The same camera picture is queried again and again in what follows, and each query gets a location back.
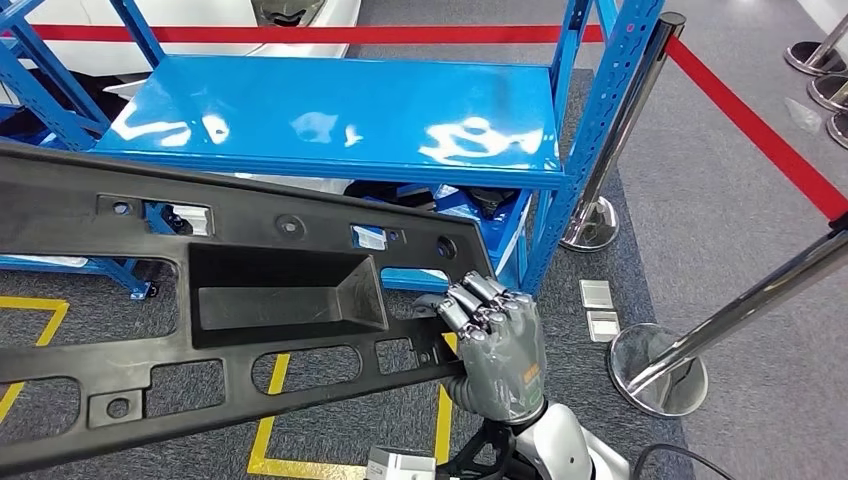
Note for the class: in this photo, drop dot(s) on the blue plastic crate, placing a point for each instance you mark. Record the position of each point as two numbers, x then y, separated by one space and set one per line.
454 206

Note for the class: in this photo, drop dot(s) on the white car body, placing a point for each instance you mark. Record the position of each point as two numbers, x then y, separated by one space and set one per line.
166 56

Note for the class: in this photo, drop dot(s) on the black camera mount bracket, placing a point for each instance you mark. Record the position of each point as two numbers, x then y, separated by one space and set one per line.
477 457

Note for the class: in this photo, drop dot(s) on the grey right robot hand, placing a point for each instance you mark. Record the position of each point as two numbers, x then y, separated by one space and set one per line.
503 371

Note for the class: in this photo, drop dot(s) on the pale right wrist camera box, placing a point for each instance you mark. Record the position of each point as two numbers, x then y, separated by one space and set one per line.
397 467

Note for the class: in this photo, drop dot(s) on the clear plastic bag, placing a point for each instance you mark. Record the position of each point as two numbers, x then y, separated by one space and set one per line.
803 116

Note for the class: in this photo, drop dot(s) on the small black plastic part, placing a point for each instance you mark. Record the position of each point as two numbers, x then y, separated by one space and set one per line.
493 199
397 192

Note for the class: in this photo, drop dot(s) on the yellow floor tape square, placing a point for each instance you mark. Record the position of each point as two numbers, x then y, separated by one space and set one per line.
33 303

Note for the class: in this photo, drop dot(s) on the chrome barrier stanchion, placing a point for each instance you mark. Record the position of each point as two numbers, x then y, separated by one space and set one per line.
634 99
818 60
831 94
840 129
662 378

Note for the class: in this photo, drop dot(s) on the red barrier belt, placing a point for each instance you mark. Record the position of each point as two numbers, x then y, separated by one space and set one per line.
331 33

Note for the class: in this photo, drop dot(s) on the long black plastic panel part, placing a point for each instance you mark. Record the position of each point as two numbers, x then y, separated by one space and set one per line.
132 331

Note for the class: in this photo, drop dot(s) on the silver floor outlet box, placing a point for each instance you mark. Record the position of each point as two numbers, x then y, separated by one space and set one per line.
604 326
596 295

